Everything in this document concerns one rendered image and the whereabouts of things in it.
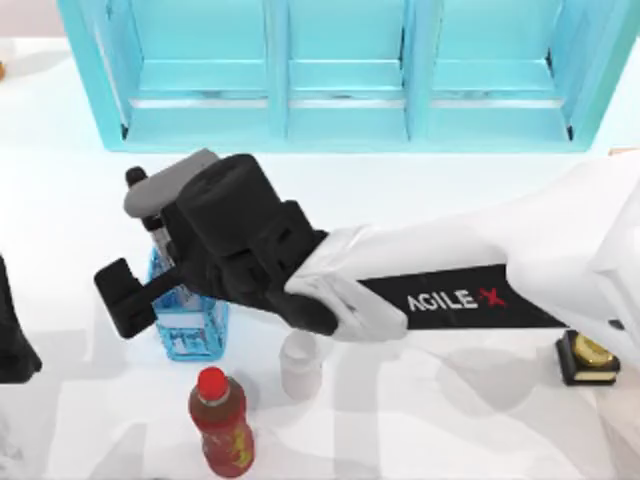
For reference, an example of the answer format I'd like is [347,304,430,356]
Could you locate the pale grey rounded box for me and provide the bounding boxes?
[122,147,222,221]

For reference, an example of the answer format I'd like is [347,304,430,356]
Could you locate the clear blue bottle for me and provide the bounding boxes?
[148,243,231,364]

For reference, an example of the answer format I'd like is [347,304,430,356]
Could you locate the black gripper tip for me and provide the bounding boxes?
[0,253,44,386]

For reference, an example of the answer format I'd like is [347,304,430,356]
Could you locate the red bottle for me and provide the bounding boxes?
[187,365,257,480]

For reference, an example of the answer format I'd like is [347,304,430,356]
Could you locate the small white bottle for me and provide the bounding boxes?
[278,331,325,400]

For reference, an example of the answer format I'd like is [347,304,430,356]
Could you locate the light blue rack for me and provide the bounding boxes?
[55,0,640,154]

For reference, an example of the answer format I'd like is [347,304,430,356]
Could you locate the gold trophy with black base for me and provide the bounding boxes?
[555,328,622,387]

